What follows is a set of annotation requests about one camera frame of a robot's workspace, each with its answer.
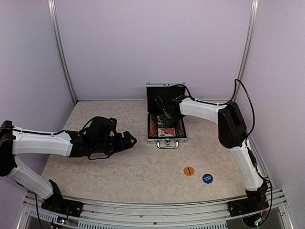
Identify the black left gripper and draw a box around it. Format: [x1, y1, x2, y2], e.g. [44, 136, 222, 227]
[92, 131, 137, 156]

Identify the green poker chip stack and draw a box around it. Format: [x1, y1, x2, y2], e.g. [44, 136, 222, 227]
[177, 130, 185, 137]

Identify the aluminium poker set case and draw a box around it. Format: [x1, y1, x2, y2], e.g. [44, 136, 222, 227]
[146, 82, 187, 150]

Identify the orange big blind button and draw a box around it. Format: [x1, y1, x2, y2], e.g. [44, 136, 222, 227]
[183, 167, 195, 177]

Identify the blue small blind button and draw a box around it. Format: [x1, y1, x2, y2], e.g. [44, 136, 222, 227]
[202, 174, 214, 184]

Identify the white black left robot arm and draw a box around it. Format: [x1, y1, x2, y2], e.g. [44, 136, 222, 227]
[0, 116, 137, 212]

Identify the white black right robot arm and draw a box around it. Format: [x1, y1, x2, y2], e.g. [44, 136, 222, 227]
[154, 84, 272, 216]

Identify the right chip row in case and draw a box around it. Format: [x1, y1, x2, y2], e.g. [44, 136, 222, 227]
[177, 120, 184, 132]

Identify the red playing card deck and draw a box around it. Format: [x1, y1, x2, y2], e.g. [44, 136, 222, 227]
[158, 128, 176, 137]

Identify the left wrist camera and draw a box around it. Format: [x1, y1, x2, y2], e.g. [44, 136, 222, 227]
[109, 117, 117, 129]

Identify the front aluminium rail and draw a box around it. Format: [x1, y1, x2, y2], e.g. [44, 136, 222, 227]
[15, 189, 295, 229]

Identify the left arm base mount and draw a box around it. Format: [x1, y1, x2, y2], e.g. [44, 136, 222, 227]
[41, 198, 83, 218]

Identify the right aluminium frame post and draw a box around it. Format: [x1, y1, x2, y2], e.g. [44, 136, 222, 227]
[230, 0, 259, 103]

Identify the aluminium frame post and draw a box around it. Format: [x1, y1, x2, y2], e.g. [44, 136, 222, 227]
[230, 0, 259, 103]
[48, 0, 78, 106]

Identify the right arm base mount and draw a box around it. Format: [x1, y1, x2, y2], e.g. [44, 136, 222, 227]
[227, 198, 251, 217]

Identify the left aluminium frame post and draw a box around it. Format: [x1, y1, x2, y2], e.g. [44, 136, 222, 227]
[48, 0, 78, 106]

